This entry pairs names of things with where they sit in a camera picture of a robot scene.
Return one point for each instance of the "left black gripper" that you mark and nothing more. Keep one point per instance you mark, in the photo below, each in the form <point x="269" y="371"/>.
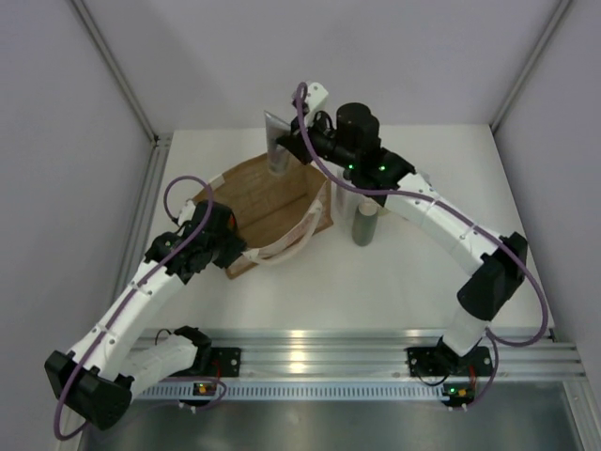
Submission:
<point x="236" y="246"/>

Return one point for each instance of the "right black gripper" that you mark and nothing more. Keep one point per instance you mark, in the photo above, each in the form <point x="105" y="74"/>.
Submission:
<point x="296" y="141"/>

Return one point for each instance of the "white bottle black cap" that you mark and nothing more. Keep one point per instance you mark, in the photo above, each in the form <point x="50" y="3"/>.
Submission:
<point x="346" y="201"/>

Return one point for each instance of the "translucent grey squeeze tube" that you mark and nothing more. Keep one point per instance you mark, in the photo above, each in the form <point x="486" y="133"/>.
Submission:
<point x="277" y="155"/>

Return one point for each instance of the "brown burlap canvas bag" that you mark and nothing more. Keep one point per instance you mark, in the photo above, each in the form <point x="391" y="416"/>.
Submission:
<point x="276" y="215"/>

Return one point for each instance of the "grey bottle beige pump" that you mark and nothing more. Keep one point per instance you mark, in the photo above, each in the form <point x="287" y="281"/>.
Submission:
<point x="365" y="222"/>

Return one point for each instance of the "green dish soap red cap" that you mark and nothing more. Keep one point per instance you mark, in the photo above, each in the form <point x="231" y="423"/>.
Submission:
<point x="232" y="225"/>

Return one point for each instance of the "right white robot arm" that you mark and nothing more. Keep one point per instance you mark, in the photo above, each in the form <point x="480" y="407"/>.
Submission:
<point x="495" y="265"/>

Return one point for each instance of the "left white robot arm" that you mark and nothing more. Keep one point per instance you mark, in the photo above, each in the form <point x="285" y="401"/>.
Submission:
<point x="101" y="375"/>

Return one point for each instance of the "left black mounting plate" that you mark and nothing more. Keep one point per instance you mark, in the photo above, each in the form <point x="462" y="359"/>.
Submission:
<point x="224" y="363"/>

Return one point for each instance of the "black mounting plate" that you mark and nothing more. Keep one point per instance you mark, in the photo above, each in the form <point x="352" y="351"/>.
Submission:
<point x="224" y="363"/>
<point x="422" y="362"/>

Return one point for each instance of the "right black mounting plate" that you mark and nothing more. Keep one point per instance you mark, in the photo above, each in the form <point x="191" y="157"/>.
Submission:
<point x="422" y="362"/>

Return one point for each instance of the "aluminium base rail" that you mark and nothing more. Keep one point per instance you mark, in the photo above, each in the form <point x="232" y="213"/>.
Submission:
<point x="377" y="355"/>

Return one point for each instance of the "slotted cable duct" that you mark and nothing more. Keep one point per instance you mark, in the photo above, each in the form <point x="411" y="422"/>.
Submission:
<point x="299" y="390"/>

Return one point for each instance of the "left aluminium frame post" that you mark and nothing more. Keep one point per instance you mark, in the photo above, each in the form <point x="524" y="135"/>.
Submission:
<point x="90" y="26"/>

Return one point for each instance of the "aluminium frame post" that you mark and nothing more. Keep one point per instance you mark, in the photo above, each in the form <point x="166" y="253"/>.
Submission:
<point x="535" y="55"/>
<point x="90" y="26"/>

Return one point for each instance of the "right aluminium frame post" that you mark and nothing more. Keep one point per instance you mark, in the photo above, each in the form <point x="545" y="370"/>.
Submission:
<point x="535" y="55"/>

